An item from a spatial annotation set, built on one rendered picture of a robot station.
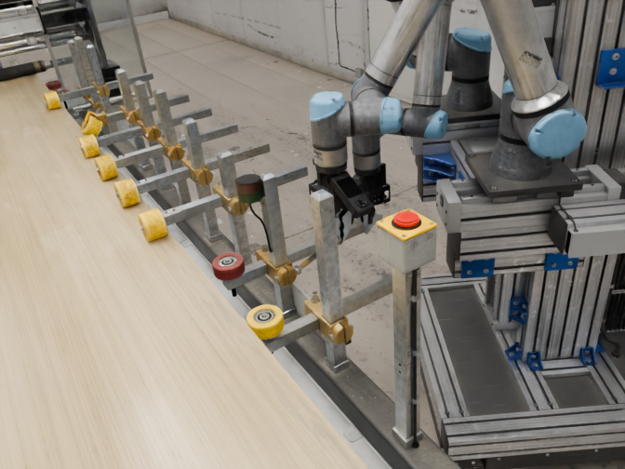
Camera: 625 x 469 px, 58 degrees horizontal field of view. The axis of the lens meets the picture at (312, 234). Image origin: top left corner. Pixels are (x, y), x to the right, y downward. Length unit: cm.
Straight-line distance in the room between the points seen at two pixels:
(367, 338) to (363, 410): 122
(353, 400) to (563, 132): 73
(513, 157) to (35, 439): 117
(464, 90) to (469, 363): 94
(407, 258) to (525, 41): 52
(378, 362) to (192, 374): 135
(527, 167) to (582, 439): 92
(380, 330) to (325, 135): 147
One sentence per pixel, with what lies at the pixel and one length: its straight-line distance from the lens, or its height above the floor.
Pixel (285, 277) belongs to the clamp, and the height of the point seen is 85.
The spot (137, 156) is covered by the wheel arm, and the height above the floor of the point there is 95.
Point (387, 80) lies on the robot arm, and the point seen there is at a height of 131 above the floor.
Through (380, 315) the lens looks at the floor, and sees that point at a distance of 262.
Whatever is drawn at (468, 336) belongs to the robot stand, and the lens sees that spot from 222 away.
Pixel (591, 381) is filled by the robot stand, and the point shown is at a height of 21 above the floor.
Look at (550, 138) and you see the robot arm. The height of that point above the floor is 120.
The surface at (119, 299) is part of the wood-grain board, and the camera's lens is 143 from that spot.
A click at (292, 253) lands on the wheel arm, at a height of 86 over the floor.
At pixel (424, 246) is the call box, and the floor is 119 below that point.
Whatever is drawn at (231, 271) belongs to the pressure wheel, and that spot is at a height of 90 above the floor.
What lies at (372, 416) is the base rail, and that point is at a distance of 130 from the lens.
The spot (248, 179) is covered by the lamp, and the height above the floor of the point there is 113.
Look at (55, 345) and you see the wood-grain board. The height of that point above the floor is 90.
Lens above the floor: 169
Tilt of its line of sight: 32 degrees down
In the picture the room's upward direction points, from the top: 6 degrees counter-clockwise
